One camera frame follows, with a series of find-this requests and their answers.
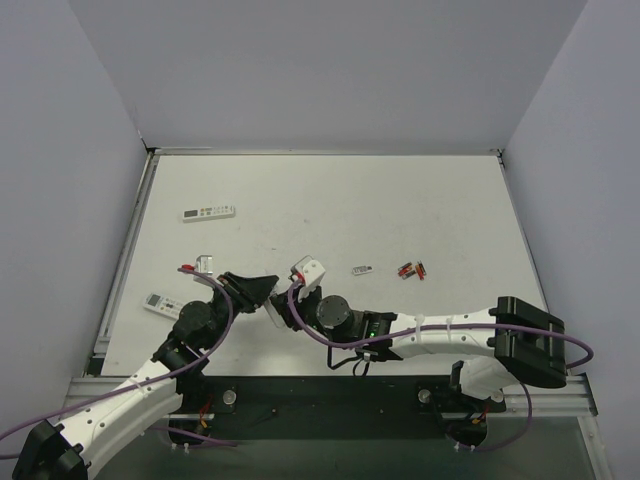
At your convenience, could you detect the white battery cover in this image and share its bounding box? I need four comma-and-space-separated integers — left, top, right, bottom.
352, 265, 373, 276

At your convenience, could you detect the white remote being loaded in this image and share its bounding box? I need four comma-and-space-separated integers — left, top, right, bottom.
264, 295, 287, 329

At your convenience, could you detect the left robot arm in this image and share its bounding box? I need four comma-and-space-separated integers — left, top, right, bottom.
11, 272, 279, 479

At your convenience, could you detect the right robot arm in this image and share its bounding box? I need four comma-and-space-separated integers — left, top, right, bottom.
271, 286, 567, 400

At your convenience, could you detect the white remote with display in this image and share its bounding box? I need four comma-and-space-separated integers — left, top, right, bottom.
182, 205, 236, 223

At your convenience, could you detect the red battery left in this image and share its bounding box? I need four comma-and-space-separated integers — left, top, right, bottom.
398, 262, 413, 277

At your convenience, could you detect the red battery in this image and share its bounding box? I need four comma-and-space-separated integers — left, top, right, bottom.
398, 262, 413, 277
416, 261, 426, 281

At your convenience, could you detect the red battery right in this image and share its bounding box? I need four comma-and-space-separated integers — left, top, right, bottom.
416, 261, 426, 281

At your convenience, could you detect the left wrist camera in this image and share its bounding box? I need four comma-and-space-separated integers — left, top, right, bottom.
180, 254, 214, 284

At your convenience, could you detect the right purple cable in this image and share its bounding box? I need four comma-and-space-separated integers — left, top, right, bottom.
288, 279, 596, 454

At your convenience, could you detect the purple cable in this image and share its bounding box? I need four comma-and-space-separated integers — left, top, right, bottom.
288, 279, 596, 454
0, 267, 239, 459

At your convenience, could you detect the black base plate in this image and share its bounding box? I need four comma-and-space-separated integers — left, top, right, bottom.
168, 406, 490, 445

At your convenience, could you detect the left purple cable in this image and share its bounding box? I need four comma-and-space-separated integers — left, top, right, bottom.
0, 267, 239, 459

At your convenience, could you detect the aluminium frame rail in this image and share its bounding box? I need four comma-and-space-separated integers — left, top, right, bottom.
59, 372, 599, 426

